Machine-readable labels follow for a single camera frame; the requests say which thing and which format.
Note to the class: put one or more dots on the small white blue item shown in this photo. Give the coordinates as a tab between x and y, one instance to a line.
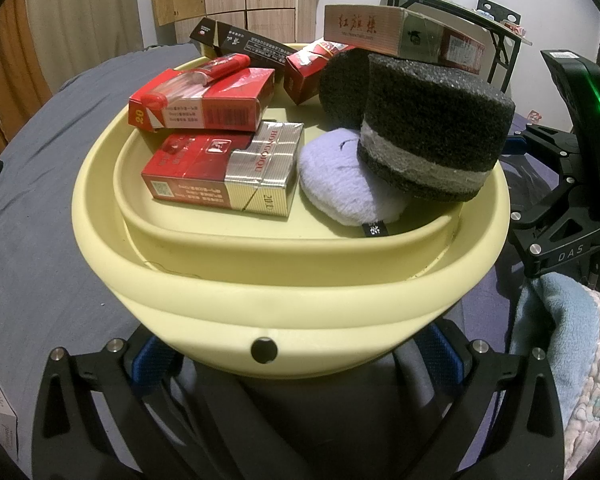
485	11

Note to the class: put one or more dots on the red silver cigarette pack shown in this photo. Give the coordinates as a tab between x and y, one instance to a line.
205	160

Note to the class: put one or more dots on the yellow plastic basin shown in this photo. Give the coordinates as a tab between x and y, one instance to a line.
280	280

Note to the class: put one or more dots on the red lighter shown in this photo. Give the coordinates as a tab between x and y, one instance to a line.
225	65

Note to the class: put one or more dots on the person's right forearm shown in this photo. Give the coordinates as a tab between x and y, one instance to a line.
560	340

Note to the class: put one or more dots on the grey blanket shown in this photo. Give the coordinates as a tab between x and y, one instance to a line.
40	185

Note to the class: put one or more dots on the purple plush puff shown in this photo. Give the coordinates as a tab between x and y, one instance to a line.
340	180

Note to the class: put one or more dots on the orange curtain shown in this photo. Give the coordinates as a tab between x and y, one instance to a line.
15	70

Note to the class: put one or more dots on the beige curtain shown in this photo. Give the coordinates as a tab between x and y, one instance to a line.
90	20

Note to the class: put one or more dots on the red cigarette carton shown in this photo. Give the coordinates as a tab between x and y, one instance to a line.
370	30

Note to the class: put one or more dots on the black folding table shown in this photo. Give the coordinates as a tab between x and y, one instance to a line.
440	4

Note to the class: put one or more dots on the red white packet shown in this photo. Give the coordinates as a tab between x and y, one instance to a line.
512	27

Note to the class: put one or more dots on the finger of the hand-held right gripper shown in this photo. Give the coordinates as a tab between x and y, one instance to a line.
511	146
555	240

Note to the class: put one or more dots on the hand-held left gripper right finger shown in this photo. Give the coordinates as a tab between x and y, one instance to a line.
442	350

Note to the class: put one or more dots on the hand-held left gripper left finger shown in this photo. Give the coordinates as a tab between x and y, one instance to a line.
150	366

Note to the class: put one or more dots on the black foam cylinder grey stripe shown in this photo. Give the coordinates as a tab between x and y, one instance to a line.
430	120
342	90

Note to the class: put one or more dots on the black cigarette pack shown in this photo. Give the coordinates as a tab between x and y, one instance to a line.
245	45

